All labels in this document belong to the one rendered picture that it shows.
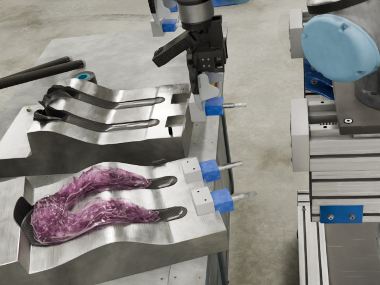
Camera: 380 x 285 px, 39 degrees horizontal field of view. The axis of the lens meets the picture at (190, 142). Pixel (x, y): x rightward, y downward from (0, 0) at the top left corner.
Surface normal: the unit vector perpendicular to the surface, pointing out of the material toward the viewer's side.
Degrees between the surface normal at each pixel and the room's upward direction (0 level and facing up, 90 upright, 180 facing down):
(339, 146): 90
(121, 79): 0
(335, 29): 97
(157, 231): 23
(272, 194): 0
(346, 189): 90
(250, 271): 0
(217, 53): 90
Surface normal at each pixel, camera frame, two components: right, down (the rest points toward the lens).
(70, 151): -0.09, 0.58
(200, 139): -0.15, -0.81
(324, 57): -0.70, 0.58
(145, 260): 0.21, 0.53
